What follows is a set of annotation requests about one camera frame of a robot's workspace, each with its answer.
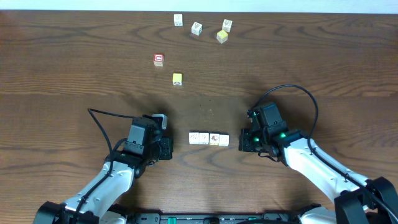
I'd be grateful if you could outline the green edged white block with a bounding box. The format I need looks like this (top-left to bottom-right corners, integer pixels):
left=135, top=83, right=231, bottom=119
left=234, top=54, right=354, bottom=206
left=188, top=132, right=200, bottom=144

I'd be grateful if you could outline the white block number three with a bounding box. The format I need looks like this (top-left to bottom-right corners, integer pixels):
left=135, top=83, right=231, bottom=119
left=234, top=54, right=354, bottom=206
left=191, top=22, right=203, bottom=35

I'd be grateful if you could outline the white block brown picture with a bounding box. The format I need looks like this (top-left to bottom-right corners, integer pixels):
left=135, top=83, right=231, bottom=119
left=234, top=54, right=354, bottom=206
left=209, top=133, right=220, bottom=146

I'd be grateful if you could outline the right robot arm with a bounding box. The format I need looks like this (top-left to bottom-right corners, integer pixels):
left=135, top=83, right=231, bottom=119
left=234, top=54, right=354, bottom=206
left=239, top=103, right=397, bottom=223

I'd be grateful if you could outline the yellow top far block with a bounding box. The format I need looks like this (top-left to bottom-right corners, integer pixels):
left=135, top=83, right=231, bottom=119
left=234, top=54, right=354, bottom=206
left=216, top=30, right=229, bottom=44

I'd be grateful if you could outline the red top block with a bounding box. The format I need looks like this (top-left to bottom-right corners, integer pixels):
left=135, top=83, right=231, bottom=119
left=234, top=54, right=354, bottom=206
left=153, top=54, right=164, bottom=67

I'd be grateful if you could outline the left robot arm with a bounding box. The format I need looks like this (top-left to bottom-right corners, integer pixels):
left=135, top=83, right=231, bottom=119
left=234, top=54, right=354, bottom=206
left=34, top=114, right=173, bottom=223

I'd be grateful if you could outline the teal edged white block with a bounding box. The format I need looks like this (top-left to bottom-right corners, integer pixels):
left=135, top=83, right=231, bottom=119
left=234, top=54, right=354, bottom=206
left=218, top=134, right=229, bottom=147

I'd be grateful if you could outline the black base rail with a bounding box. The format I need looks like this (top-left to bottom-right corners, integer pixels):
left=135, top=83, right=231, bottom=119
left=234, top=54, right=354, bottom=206
left=127, top=213, right=300, bottom=224

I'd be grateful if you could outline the yellow top soccer block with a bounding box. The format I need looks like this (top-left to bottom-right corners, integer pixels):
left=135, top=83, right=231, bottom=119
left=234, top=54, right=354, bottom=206
left=172, top=73, right=183, bottom=86

